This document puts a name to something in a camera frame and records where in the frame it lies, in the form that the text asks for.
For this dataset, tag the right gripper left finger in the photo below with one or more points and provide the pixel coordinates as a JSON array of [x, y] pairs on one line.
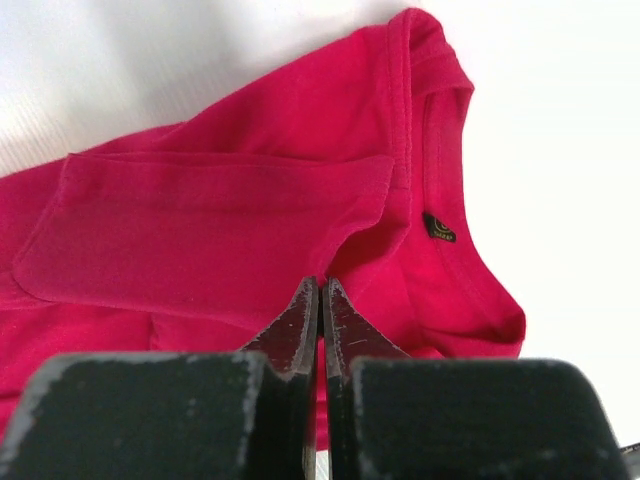
[[247, 414]]

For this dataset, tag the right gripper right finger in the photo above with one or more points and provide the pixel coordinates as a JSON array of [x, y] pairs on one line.
[[392, 416]]

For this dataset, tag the red t shirt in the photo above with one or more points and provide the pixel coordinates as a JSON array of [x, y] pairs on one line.
[[345, 163]]

